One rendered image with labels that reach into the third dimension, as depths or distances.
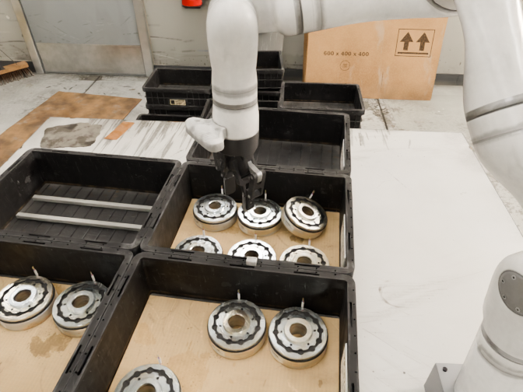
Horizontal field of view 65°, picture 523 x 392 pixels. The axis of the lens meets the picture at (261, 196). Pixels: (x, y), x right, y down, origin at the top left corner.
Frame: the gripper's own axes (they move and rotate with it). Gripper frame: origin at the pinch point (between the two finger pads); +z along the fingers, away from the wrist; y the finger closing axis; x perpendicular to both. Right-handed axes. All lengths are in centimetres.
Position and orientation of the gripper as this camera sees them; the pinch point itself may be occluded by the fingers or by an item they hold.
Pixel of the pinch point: (238, 194)
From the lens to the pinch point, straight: 77.1
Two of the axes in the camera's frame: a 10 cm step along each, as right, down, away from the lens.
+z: -0.1, 7.8, 6.3
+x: -8.0, 3.7, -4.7
